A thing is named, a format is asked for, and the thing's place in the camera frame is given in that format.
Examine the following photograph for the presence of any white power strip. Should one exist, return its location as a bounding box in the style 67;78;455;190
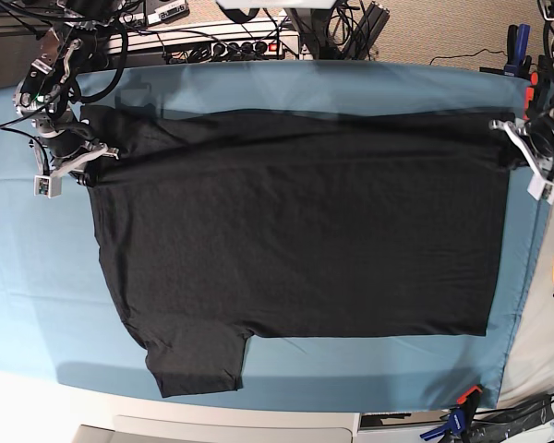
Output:
170;38;299;64

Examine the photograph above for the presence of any orange black clamp top right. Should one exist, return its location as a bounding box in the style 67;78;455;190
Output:
524;55;552;121

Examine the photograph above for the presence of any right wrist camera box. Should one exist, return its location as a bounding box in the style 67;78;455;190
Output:
33;175;62;198

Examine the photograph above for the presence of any blue table cloth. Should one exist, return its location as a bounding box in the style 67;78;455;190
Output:
0;61;554;413

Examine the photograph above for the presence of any white box bottom edge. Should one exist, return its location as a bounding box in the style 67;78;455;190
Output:
73;415;353;443

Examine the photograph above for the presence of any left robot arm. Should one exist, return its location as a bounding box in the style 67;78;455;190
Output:
479;1;554;184

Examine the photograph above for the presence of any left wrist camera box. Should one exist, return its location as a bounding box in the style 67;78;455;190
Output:
527;175;554;205

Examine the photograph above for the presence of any black bag bottom right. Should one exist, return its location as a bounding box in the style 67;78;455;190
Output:
462;394;554;443

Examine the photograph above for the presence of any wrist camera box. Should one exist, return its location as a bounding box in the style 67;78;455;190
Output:
527;175;554;205
33;175;62;198

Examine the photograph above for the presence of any black T-shirt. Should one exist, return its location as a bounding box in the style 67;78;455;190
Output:
81;105;522;397

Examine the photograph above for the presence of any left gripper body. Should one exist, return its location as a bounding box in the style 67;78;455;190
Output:
488;117;554;180

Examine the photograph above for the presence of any orange blue clamp bottom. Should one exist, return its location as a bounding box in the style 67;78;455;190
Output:
420;384;484;442

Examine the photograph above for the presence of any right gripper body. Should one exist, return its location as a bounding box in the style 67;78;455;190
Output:
36;120;119;181

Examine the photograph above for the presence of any blue black clamp top right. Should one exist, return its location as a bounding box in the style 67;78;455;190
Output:
503;24;532;78

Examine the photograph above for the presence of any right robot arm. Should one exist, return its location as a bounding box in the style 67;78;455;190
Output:
0;1;133;198

